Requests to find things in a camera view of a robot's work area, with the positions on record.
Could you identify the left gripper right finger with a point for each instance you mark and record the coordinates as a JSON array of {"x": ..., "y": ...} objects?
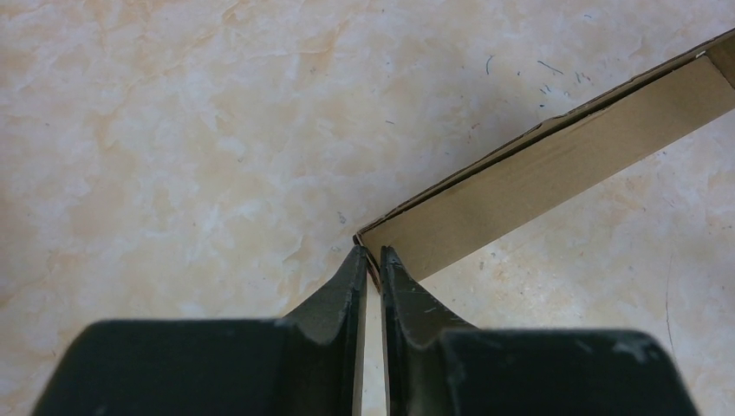
[{"x": 439, "y": 364}]

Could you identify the brown cardboard box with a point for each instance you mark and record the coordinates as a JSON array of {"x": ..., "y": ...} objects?
[{"x": 555, "y": 161}]

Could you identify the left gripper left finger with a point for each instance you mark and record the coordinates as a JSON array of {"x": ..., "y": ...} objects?
[{"x": 308, "y": 362}]

